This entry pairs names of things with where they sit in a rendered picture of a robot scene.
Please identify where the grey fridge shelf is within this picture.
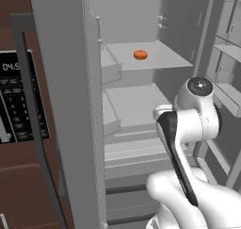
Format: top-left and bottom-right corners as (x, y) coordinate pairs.
(104, 40), (195, 73)
(104, 83), (173, 127)

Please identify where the silver cupboard handle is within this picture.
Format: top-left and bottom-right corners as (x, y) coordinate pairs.
(0, 213), (9, 229)

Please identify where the grey fridge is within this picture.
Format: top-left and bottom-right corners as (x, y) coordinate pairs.
(88, 0), (241, 229)

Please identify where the orange squash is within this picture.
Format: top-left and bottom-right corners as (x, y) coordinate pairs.
(133, 49), (149, 61)

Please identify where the grey fridge door bin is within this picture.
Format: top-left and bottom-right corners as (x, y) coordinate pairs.
(99, 42), (123, 85)
(102, 92), (122, 137)

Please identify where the dark grey fridge door handle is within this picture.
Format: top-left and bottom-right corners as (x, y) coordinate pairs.
(9, 13), (69, 229)

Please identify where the grey fridge door with shelves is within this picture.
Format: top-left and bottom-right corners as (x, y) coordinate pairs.
(192, 0), (241, 189)

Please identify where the black microwave control panel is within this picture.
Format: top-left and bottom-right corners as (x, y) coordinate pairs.
(0, 50), (51, 144)

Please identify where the grey fridge drawer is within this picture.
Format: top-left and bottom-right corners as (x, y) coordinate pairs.
(104, 185), (162, 222)

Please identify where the brown cupboard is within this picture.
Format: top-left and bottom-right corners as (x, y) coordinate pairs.
(0, 0), (75, 229)

